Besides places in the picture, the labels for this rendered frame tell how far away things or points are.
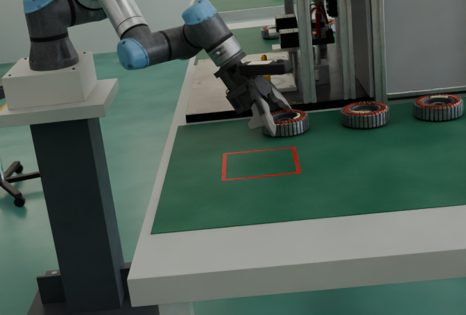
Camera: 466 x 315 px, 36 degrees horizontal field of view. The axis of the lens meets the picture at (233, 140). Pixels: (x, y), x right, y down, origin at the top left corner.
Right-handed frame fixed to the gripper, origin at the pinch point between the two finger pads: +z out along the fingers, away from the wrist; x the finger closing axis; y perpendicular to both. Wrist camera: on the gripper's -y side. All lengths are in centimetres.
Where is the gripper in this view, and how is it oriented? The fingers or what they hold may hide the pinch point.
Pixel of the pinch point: (286, 124)
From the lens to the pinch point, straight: 170.0
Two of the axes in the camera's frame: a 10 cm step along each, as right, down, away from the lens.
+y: -7.4, 4.7, 4.8
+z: 5.8, 8.1, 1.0
